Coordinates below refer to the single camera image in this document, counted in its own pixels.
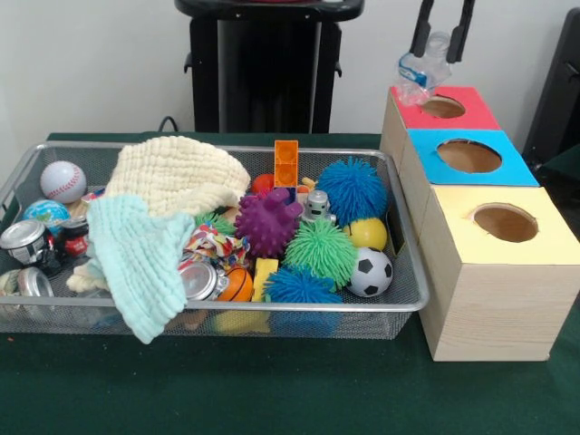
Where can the mint knitted cloth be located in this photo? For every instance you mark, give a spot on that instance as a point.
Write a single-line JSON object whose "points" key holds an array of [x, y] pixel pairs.
{"points": [[136, 254]]}

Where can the black upright panel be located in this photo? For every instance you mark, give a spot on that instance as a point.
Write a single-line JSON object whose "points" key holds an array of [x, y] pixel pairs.
{"points": [[557, 90]]}

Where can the wooden box with three holes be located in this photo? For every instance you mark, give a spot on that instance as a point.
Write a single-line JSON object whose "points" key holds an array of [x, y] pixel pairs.
{"points": [[498, 308]]}

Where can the crushed red silver can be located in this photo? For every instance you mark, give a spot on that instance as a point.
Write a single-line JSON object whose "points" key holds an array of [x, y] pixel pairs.
{"points": [[199, 281]]}

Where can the large blue koosh ball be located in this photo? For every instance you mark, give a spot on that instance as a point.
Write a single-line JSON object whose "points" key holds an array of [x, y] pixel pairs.
{"points": [[353, 190]]}

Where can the dark green tablecloth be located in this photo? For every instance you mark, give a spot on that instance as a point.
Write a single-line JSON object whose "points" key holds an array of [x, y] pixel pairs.
{"points": [[272, 394]]}

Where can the purple spiky toy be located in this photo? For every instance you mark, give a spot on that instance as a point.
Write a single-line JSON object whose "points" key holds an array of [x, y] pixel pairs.
{"points": [[267, 224]]}

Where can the black and white soccer ball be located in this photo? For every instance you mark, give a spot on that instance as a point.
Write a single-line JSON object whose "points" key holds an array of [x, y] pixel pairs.
{"points": [[369, 272]]}

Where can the orange basketball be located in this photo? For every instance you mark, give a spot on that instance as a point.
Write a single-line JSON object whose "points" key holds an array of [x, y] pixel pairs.
{"points": [[238, 285]]}

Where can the white baseball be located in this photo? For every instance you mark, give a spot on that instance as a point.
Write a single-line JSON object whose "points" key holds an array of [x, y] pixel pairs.
{"points": [[63, 181]]}

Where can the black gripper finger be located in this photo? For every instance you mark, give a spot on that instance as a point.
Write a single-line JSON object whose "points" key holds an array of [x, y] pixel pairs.
{"points": [[422, 29], [460, 31]]}

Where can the cream knitted cloth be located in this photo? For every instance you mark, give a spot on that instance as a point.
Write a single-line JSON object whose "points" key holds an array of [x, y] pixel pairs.
{"points": [[181, 172]]}

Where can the clear plastic bottle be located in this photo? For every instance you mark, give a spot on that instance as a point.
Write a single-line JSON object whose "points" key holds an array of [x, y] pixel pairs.
{"points": [[421, 72]]}

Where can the small blue koosh ball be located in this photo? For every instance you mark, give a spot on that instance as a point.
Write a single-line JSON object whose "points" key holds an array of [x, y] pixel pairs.
{"points": [[299, 285]]}

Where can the green koosh ball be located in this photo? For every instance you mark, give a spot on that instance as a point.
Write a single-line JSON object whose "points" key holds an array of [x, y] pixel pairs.
{"points": [[319, 251]]}

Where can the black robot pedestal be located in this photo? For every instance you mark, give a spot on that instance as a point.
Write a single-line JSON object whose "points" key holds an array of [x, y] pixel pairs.
{"points": [[267, 68]]}

